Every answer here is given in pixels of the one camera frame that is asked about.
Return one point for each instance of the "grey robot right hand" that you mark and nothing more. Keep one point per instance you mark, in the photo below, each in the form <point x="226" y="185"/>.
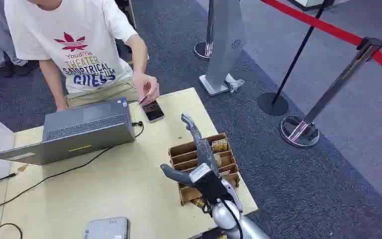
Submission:
<point x="207" y="184"/>

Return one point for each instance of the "person's left hand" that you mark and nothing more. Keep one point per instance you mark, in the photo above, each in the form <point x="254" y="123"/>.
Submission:
<point x="146" y="86"/>

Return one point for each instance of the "person's right hand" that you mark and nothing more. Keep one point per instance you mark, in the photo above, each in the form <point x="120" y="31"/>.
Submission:
<point x="61" y="107"/>

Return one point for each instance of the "small red card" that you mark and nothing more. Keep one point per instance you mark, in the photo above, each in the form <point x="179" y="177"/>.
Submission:
<point x="143" y="99"/>

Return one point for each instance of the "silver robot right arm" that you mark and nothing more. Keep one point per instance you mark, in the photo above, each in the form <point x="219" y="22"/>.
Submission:
<point x="224" y="217"/>

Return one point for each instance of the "black smartphone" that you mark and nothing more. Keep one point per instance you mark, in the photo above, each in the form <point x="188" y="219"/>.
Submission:
<point x="152" y="111"/>

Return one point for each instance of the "pale card in box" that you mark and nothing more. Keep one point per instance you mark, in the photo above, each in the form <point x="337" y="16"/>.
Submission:
<point x="218" y="160"/>

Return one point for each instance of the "wooden card box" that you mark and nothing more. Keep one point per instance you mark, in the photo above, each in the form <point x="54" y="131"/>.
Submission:
<point x="186" y="158"/>

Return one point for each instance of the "grey laptop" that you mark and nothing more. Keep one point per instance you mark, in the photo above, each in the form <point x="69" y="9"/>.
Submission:
<point x="89" y="132"/>

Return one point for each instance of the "patterned card stack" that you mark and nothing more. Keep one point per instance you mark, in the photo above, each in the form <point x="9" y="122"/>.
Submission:
<point x="220" y="145"/>

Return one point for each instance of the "brown scrap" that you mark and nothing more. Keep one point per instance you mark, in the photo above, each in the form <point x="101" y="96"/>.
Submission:
<point x="23" y="168"/>

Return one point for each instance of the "chrome stanchion with round base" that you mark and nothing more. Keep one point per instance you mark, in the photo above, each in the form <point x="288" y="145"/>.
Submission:
<point x="207" y="46"/>

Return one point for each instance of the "person in white shirt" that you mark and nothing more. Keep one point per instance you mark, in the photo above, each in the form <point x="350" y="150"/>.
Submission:
<point x="79" y="29"/>

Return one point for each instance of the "chrome stanchion with black cap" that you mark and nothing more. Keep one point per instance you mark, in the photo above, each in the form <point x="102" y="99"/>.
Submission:
<point x="299" y="132"/>

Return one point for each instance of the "grey box device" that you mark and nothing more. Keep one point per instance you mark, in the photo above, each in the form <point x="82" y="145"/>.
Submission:
<point x="107" y="228"/>

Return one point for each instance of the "red barrier belt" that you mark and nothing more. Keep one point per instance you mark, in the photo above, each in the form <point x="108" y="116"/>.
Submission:
<point x="329" y="29"/>

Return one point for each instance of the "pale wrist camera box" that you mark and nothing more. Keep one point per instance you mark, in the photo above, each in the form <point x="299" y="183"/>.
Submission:
<point x="233" y="195"/>

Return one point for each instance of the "black stanchion post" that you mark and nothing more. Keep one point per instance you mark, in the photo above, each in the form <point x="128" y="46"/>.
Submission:
<point x="273" y="104"/>

